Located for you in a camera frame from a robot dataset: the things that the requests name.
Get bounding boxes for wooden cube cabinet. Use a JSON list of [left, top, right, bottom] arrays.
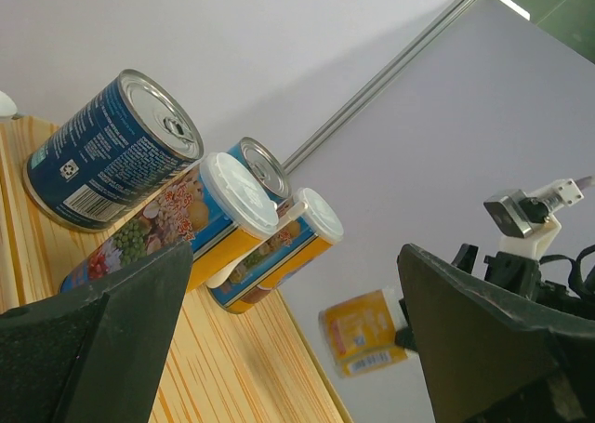
[[0, 92, 354, 423]]

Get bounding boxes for orange can with white lid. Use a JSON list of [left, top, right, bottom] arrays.
[[318, 287, 408, 378]]

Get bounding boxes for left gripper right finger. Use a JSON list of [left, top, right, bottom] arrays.
[[397, 244, 594, 422]]

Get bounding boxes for dark blue tin can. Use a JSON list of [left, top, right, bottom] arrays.
[[23, 69, 205, 232]]

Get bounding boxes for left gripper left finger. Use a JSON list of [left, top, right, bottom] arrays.
[[0, 241, 194, 423]]

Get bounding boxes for yellow porridge can with spoon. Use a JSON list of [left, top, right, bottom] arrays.
[[59, 152, 279, 293]]

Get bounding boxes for light blue tin can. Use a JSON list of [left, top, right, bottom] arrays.
[[227, 137, 292, 205]]

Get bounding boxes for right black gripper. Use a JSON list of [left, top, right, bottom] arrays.
[[395, 245, 594, 351]]

